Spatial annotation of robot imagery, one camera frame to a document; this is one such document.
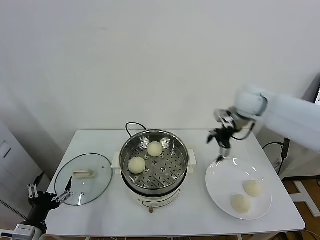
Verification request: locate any round glass pot lid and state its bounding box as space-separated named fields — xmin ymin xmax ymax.
xmin=54 ymin=152 xmax=114 ymax=206

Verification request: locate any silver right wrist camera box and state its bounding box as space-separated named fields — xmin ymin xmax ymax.
xmin=214 ymin=107 xmax=236 ymax=129

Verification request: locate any black laptop charger cable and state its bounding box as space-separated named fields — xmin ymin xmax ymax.
xmin=261 ymin=138 xmax=291 ymax=177

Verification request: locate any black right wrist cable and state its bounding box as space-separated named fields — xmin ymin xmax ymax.
xmin=231 ymin=122 xmax=256 ymax=141

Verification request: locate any white side desk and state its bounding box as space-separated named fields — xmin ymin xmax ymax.
xmin=256 ymin=124 xmax=320 ymax=219

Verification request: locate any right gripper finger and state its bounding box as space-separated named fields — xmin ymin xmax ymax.
xmin=206 ymin=127 xmax=219 ymax=145
xmin=215 ymin=146 xmax=232 ymax=164

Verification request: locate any white cabinet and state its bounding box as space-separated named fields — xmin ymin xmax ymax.
xmin=0 ymin=119 xmax=52 ymax=227

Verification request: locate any white steamed baozi bun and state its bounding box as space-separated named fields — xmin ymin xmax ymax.
xmin=242 ymin=179 xmax=264 ymax=198
xmin=230 ymin=193 xmax=252 ymax=214
xmin=146 ymin=141 xmax=163 ymax=158
xmin=128 ymin=156 xmax=147 ymax=175

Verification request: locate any white electric cooker base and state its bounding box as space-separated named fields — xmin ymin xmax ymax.
xmin=111 ymin=148 xmax=198 ymax=214

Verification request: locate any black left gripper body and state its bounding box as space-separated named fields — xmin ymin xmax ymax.
xmin=26 ymin=191 xmax=63 ymax=225

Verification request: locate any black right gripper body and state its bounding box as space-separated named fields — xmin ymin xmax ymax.
xmin=214 ymin=126 xmax=234 ymax=150

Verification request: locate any black laptop computer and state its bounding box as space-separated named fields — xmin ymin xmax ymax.
xmin=313 ymin=84 xmax=320 ymax=106

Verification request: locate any black cooker power cord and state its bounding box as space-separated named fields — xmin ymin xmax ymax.
xmin=125 ymin=121 xmax=149 ymax=139

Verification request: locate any perforated stainless steel steamer basket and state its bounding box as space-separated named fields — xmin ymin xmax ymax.
xmin=119 ymin=129 xmax=189 ymax=195

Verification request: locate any large white round plate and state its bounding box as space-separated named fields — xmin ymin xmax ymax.
xmin=205 ymin=157 xmax=273 ymax=221

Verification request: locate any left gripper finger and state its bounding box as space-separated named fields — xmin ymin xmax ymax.
xmin=26 ymin=171 xmax=46 ymax=199
xmin=51 ymin=176 xmax=75 ymax=203

